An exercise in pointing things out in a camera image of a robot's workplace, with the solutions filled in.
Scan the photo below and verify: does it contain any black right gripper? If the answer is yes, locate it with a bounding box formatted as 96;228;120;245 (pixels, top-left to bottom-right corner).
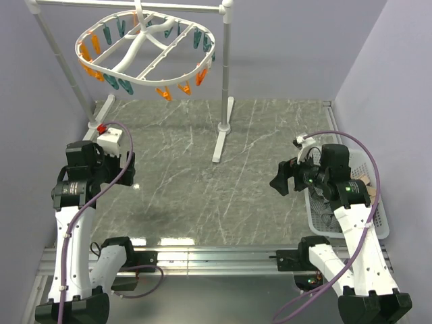
269;148;329;196

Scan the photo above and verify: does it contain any orange clothes peg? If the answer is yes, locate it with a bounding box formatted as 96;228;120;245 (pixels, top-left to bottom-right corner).
80;62;105;82
178;81;192;95
156;86;172;102
195;68;208;86

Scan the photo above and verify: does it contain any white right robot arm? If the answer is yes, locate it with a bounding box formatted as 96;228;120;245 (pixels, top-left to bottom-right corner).
269;144;412;323

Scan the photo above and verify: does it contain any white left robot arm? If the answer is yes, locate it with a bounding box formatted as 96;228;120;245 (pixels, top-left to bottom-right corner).
34;140;136;323

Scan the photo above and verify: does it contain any white oval clip hanger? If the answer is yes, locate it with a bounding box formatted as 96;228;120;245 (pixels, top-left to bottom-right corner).
80;16;205;83

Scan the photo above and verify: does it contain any striped grey cloth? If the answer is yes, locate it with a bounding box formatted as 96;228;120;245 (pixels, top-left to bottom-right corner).
309;188;339;229

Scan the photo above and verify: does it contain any white plastic laundry basket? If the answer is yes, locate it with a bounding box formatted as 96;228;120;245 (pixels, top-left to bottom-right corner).
304;147;390;240

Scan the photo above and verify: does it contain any teal clothes peg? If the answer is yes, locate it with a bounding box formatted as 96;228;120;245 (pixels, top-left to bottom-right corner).
117;78;134;95
103;74;119;90

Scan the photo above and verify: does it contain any white drying rack stand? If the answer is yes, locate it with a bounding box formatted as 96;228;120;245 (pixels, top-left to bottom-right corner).
24;0;235;163

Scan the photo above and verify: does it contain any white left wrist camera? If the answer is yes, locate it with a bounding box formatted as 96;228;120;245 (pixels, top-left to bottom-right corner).
97;124;123;157

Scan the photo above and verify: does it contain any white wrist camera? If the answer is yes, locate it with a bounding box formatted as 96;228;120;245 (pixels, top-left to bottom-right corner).
293;134;316;165
97;124;123;157

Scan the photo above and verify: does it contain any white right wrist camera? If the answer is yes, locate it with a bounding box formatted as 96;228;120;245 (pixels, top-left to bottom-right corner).
293;134;316;165

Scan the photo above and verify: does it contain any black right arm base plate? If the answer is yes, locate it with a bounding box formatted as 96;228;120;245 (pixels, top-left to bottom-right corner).
275;249;304;272

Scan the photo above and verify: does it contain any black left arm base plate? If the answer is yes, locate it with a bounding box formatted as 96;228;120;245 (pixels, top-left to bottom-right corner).
133;250;158;273

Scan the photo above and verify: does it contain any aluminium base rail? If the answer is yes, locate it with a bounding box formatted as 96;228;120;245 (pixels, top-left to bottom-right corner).
36;245;395;277

